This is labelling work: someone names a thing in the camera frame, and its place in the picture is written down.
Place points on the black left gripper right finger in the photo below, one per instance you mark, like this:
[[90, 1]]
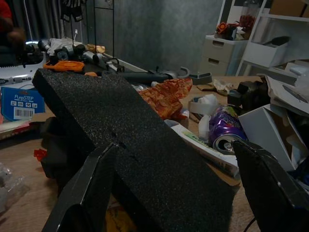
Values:
[[268, 191]]

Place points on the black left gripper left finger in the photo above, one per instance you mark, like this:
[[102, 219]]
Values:
[[87, 188]]

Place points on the black foam block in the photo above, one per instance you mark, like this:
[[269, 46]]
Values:
[[108, 108]]

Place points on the white storage bin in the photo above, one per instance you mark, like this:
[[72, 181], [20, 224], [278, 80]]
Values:
[[263, 54]]

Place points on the small red plastic piece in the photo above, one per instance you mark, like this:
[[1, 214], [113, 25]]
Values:
[[39, 154]]

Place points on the open white cardboard box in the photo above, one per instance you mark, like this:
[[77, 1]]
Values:
[[260, 125]]

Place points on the clear plastic bag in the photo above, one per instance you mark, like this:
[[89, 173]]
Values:
[[9, 186]]

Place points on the crushed purple soda can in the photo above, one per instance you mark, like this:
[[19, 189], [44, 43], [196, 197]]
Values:
[[224, 125]]

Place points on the white green printed carton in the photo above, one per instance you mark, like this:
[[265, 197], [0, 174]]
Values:
[[193, 140]]

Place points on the black plastic block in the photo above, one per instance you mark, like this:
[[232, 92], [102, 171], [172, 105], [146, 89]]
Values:
[[251, 94]]

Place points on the white printed paper bag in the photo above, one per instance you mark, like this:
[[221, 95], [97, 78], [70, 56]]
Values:
[[287, 94]]

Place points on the blue PureStep box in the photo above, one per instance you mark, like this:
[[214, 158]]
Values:
[[21, 104]]

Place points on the grey tape roll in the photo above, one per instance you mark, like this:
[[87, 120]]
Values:
[[194, 106]]

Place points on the orange patterned wrapper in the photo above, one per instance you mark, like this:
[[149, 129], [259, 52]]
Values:
[[161, 96]]

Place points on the orange black plastic tool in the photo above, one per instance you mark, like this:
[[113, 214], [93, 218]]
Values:
[[70, 65]]

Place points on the dark grey tube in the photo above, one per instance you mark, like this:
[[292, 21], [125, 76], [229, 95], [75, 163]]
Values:
[[144, 77]]

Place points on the grey rectangular tray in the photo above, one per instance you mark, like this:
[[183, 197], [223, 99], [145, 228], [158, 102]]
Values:
[[201, 77]]

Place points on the white saw package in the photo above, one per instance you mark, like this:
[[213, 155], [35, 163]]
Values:
[[17, 72]]

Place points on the white drawer cabinet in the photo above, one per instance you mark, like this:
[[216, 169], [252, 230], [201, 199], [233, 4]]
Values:
[[217, 53]]

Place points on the thin black metal stand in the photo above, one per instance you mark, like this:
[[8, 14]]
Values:
[[94, 24]]

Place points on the orange black fan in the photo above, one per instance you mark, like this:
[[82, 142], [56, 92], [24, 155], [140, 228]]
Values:
[[221, 27]]

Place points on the white shelf unit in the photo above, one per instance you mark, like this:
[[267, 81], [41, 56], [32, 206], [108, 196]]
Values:
[[285, 18]]

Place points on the jar with red contents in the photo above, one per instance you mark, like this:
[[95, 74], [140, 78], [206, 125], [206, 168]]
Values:
[[248, 14]]

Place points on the brown cardboard box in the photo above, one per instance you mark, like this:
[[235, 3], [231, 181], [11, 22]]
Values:
[[287, 7]]

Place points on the person in red shirt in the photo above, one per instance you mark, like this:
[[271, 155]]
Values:
[[6, 14]]

